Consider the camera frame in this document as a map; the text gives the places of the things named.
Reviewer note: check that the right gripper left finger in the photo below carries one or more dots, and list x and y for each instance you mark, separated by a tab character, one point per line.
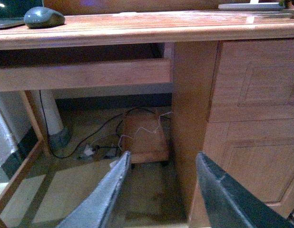
103	208

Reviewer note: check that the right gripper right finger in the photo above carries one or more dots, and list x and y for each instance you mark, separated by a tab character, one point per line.
229	204

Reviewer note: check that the wooden pull-out keyboard tray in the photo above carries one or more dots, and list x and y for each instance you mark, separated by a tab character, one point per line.
84	75

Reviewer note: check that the dark grey computer mouse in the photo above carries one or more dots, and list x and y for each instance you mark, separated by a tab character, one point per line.
43	17

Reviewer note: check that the white pipe with grey base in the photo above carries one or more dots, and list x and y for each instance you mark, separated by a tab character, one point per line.
59	135

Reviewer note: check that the wooden rolling stand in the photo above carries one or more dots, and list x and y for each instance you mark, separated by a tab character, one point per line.
144	137

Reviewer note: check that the wooden desk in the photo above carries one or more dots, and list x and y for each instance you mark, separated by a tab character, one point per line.
233	93

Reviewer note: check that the white tray on desk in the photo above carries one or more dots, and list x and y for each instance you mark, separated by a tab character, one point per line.
253	5

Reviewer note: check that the silver laptop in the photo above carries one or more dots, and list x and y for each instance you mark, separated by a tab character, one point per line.
12	11

